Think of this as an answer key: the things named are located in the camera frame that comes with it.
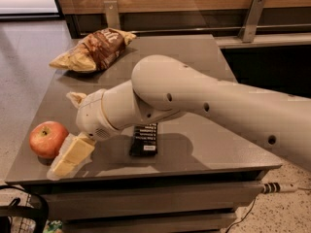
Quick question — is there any brown chip bag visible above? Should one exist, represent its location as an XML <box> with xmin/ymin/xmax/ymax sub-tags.
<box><xmin>50</xmin><ymin>28</ymin><xmax>136</xmax><ymax>73</ymax></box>

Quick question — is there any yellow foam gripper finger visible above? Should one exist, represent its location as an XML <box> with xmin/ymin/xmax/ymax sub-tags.
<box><xmin>47</xmin><ymin>133</ymin><xmax>96</xmax><ymax>181</ymax></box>
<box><xmin>66</xmin><ymin>92</ymin><xmax>86</xmax><ymax>109</ymax></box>

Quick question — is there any right metal bracket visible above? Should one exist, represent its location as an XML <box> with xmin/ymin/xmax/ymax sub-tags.
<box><xmin>238</xmin><ymin>0</ymin><xmax>266</xmax><ymax>43</ymax></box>

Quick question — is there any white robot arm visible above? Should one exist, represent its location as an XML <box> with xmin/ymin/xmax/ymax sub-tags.
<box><xmin>48</xmin><ymin>55</ymin><xmax>311</xmax><ymax>181</ymax></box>

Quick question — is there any black snack bar wrapper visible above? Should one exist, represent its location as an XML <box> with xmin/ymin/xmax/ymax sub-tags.
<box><xmin>129</xmin><ymin>123</ymin><xmax>157</xmax><ymax>157</ymax></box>

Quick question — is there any striped cable plug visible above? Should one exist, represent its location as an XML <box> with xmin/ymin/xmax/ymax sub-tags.
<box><xmin>262</xmin><ymin>183</ymin><xmax>297</xmax><ymax>194</ymax></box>

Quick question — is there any metal bracket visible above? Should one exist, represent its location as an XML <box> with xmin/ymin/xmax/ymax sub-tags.
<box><xmin>238</xmin><ymin>0</ymin><xmax>266</xmax><ymax>43</ymax></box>
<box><xmin>104</xmin><ymin>0</ymin><xmax>121</xmax><ymax>29</ymax></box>

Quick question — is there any red apple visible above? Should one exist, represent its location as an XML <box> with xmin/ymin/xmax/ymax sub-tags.
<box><xmin>29</xmin><ymin>121</ymin><xmax>69</xmax><ymax>159</ymax></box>

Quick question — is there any black basket handle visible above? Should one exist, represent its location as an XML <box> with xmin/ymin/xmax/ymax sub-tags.
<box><xmin>0</xmin><ymin>192</ymin><xmax>49</xmax><ymax>233</ymax></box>

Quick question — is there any left metal bracket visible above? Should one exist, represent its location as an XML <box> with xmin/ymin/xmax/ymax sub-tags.
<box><xmin>104</xmin><ymin>0</ymin><xmax>121</xmax><ymax>29</ymax></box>

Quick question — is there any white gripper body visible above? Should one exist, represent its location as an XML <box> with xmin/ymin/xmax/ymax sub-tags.
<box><xmin>76</xmin><ymin>89</ymin><xmax>121</xmax><ymax>141</ymax></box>

